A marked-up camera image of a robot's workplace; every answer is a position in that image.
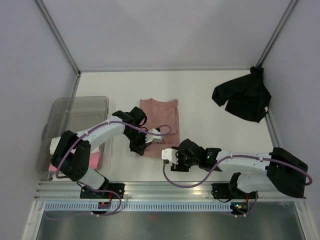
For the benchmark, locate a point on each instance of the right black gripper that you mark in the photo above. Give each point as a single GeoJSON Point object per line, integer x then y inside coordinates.
{"type": "Point", "coordinates": [179, 167]}

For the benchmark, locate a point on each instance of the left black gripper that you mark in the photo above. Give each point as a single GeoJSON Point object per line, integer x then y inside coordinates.
{"type": "Point", "coordinates": [140, 148]}

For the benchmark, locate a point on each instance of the dusty pink t-shirt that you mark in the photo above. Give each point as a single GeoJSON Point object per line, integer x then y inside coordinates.
{"type": "Point", "coordinates": [164, 115]}

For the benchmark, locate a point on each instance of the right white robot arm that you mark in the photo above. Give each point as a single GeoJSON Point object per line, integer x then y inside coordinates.
{"type": "Point", "coordinates": [278, 170]}

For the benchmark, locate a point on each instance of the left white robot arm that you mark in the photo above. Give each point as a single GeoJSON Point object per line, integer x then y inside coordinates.
{"type": "Point", "coordinates": [71, 157]}

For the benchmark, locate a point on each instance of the rolled bright pink t-shirt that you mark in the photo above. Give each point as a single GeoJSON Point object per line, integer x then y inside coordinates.
{"type": "Point", "coordinates": [93, 162]}

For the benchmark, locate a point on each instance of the clear plastic bin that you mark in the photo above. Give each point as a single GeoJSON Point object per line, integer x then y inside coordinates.
{"type": "Point", "coordinates": [70, 113]}

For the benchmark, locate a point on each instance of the black t-shirt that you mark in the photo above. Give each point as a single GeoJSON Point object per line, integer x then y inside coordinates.
{"type": "Point", "coordinates": [245, 97]}

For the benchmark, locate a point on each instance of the rolled white t-shirt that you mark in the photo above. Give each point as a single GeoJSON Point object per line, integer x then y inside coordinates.
{"type": "Point", "coordinates": [53, 145]}

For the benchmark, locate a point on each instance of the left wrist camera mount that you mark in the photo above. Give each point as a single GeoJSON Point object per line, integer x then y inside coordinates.
{"type": "Point", "coordinates": [153, 135]}

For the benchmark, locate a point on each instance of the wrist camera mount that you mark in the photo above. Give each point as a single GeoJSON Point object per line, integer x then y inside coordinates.
{"type": "Point", "coordinates": [153, 135]}
{"type": "Point", "coordinates": [170, 154]}

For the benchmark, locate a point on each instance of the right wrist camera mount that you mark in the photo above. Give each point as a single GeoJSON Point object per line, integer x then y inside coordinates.
{"type": "Point", "coordinates": [170, 154]}

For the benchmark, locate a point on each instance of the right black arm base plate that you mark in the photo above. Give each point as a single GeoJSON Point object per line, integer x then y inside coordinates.
{"type": "Point", "coordinates": [226, 192]}

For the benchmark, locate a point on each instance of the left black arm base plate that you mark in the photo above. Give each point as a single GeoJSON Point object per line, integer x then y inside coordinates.
{"type": "Point", "coordinates": [106, 192]}

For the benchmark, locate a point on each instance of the aluminium frame rail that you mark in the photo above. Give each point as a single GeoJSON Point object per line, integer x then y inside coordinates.
{"type": "Point", "coordinates": [133, 191]}

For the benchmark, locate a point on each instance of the white slotted cable duct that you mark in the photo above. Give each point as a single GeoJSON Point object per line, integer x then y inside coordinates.
{"type": "Point", "coordinates": [145, 206]}

